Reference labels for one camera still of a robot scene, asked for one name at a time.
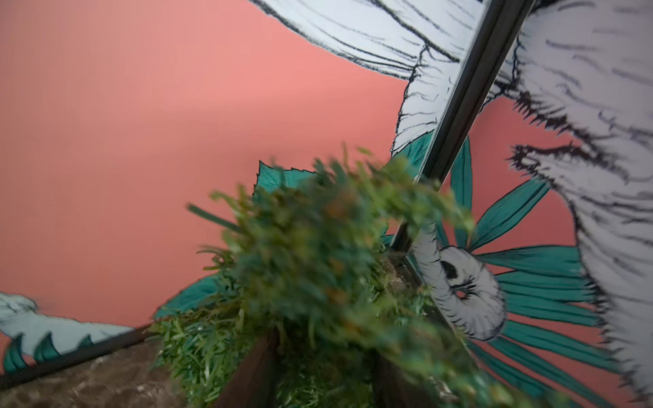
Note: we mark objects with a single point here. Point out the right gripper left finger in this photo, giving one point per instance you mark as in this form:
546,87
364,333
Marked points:
254,382

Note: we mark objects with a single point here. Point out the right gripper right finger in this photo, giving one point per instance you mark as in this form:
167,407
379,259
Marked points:
391,389

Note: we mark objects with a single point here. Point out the small christmas tree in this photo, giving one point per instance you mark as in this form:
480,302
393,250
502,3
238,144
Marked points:
307,260

